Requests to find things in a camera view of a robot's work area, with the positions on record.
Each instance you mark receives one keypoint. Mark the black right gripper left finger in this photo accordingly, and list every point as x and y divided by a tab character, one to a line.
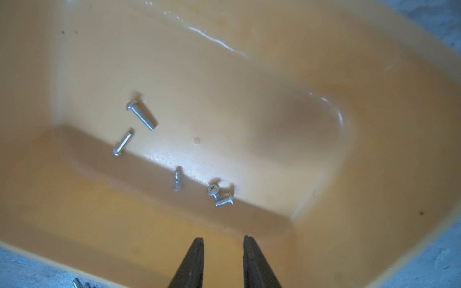
190	273

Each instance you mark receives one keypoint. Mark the yellow plastic storage box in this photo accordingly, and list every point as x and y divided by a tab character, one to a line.
335	125

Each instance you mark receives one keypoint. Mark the silver screw in box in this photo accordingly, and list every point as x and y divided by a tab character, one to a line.
227	200
119	148
135	108
213	190
178	180

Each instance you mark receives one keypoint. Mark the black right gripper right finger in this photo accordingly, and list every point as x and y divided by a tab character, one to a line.
257	271

